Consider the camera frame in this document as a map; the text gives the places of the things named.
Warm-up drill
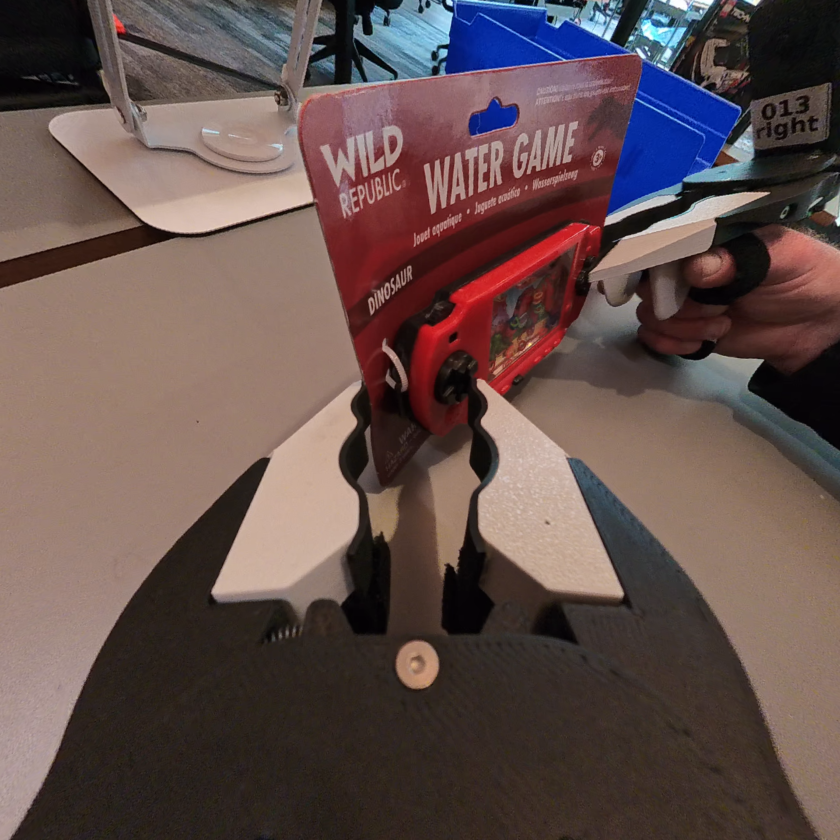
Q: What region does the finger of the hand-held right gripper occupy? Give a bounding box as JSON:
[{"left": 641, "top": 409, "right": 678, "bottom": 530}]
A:
[
  {"left": 602, "top": 184, "right": 698, "bottom": 248},
  {"left": 587, "top": 192, "right": 770, "bottom": 308}
]

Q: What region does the blue plastic bin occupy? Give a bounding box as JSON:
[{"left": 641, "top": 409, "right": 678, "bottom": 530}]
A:
[
  {"left": 545, "top": 20, "right": 742, "bottom": 173},
  {"left": 446, "top": 0, "right": 708, "bottom": 214}
]

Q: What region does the red handheld toy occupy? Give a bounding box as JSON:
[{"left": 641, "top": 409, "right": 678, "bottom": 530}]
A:
[{"left": 297, "top": 54, "right": 644, "bottom": 488}]

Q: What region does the black office chair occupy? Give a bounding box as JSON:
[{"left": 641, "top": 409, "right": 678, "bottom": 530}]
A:
[{"left": 305, "top": 0, "right": 389, "bottom": 84}]

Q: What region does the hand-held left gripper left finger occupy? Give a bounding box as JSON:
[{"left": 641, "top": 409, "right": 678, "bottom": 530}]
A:
[{"left": 210, "top": 382, "right": 389, "bottom": 634}]

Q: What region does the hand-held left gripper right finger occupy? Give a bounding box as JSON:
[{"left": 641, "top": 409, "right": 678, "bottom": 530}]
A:
[{"left": 443, "top": 379, "right": 626, "bottom": 634}]

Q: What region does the toy car box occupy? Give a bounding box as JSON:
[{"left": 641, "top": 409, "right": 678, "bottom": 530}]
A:
[{"left": 669, "top": 0, "right": 753, "bottom": 101}]

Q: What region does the person's right hand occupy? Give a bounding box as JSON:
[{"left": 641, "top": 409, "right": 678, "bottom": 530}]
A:
[{"left": 637, "top": 226, "right": 840, "bottom": 375}]

